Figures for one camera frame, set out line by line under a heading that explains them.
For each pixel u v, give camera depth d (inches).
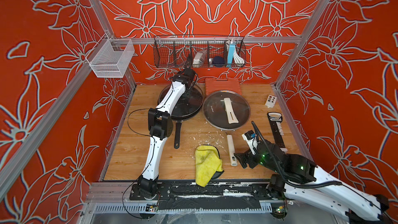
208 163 29.9
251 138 23.6
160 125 23.6
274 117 39.4
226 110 35.1
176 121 35.8
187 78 28.0
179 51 39.5
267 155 19.3
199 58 36.1
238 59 36.0
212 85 45.1
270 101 41.9
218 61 37.3
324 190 17.8
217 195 28.7
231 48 33.5
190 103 42.9
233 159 28.0
